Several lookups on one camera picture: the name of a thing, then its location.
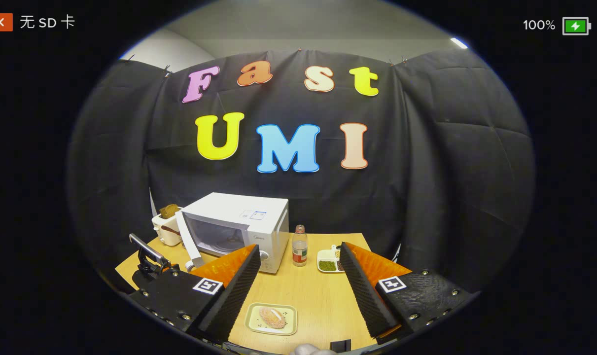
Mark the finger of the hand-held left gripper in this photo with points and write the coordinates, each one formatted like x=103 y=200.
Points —
x=173 y=267

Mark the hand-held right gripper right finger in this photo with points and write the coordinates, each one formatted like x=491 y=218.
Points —
x=365 y=296

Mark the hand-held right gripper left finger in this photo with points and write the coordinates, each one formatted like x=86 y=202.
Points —
x=234 y=296

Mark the sesame bread roll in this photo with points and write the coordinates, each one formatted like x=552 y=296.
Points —
x=272 y=318

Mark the white microwave oven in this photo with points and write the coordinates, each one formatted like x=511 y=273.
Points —
x=239 y=209

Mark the white toaster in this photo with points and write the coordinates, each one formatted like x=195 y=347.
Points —
x=166 y=236

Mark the pale green tray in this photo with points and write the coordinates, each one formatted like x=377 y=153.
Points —
x=253 y=323

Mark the white divided bean dish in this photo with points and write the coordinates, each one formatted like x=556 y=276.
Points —
x=326 y=259

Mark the small black block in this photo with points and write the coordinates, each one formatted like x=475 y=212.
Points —
x=340 y=345

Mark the brown toast slice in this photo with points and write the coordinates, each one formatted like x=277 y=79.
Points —
x=169 y=211

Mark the clear plastic bottle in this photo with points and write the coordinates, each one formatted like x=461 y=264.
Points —
x=299 y=249

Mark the black backdrop cloth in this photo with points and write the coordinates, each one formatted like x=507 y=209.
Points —
x=426 y=172

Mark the ceiling light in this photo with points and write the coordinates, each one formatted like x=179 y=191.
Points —
x=459 y=43

